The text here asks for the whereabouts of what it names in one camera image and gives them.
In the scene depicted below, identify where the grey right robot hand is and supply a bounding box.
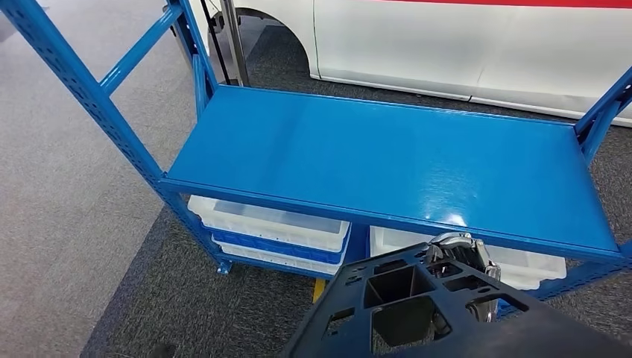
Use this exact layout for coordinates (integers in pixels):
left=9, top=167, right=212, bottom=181
left=425, top=232, right=502, bottom=323

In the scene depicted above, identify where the black plastic frame part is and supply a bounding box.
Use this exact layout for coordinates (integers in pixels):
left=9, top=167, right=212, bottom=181
left=281, top=242, right=632, bottom=358

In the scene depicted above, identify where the blue metal shelf rack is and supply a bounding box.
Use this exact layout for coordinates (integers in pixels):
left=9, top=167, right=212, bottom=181
left=0, top=0, right=632, bottom=302

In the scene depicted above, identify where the white vehicle with red stripe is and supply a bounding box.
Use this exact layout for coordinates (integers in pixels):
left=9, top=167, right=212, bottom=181
left=189, top=0, right=632, bottom=128

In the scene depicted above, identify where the metal pole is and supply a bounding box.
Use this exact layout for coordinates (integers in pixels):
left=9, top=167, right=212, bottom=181
left=219, top=0, right=250, bottom=87

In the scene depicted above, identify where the thin black cable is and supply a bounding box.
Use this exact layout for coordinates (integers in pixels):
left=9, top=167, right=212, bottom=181
left=198, top=0, right=232, bottom=85

